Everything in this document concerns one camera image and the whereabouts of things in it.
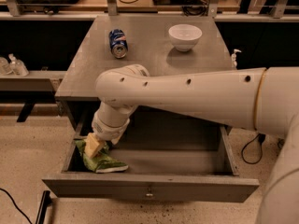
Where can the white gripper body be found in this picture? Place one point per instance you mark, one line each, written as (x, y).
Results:
(107, 130)

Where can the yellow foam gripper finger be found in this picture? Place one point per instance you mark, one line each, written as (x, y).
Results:
(92, 145)

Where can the green jalapeno chip bag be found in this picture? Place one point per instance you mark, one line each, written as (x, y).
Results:
(101, 163)

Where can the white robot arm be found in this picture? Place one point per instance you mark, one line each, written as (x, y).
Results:
(265, 100)

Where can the grey open top drawer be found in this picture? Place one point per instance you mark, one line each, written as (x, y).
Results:
(180, 158)

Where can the metal drawer knob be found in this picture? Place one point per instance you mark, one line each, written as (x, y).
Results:
(149, 193)

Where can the grey cabinet counter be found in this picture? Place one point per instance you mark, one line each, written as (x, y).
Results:
(148, 45)

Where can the black stand leg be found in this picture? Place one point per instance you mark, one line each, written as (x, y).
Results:
(44, 204)

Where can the blue soda can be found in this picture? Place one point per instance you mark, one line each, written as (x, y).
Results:
(118, 43)

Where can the white ceramic bowl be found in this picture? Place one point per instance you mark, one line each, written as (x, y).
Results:
(184, 36)

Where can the white pump dispenser bottle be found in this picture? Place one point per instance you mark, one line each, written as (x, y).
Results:
(234, 56)

